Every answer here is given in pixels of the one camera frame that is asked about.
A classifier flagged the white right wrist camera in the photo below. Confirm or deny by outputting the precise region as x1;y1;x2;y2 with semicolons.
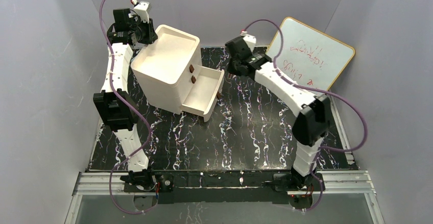
240;30;257;51

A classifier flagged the white drawer organizer box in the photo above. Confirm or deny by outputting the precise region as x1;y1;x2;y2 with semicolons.
131;24;201;114

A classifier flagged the white drawer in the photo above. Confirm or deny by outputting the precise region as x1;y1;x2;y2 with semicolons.
180;67;225;122

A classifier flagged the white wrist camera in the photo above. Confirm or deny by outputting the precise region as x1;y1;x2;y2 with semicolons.
240;30;257;51
133;1;151;23

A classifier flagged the aluminium right side rail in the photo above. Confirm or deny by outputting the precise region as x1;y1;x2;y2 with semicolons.
329;96;355;166

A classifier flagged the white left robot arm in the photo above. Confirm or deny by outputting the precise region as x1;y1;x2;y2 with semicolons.
93;8;157;191

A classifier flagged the yellow framed whiteboard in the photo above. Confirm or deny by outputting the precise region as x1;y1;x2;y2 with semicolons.
267;17;355;90

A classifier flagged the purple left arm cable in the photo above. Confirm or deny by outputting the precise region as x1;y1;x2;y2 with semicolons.
99;0;160;216

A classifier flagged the aluminium front mounting rail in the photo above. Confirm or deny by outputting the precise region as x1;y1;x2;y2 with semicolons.
73;170;376;195

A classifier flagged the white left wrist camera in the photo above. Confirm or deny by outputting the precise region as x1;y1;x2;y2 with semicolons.
133;1;151;23

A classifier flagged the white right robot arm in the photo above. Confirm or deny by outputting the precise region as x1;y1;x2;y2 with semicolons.
225;34;332;191

